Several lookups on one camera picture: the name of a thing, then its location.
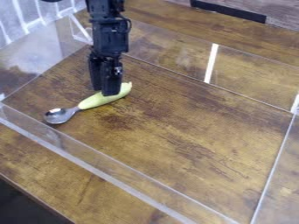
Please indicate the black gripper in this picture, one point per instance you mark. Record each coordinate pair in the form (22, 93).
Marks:
(110, 36)

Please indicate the green handled metal spoon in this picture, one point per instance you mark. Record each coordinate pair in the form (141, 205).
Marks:
(61, 115)

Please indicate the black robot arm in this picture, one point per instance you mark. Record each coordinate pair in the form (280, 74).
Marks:
(106, 8)

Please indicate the black bar in background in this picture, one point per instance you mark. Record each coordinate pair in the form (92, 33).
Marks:
(229, 11)

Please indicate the clear acrylic corner bracket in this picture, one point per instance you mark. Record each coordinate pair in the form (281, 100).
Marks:
(82, 34)

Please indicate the clear acrylic enclosure wall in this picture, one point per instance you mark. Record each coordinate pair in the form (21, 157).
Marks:
(202, 142)

